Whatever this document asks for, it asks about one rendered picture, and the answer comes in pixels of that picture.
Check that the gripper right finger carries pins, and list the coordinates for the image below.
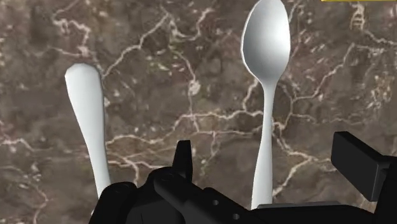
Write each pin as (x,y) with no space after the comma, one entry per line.
(359,164)

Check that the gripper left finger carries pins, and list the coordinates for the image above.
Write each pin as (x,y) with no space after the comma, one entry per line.
(173,201)

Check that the white spoon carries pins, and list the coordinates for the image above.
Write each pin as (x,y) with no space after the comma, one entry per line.
(266,40)

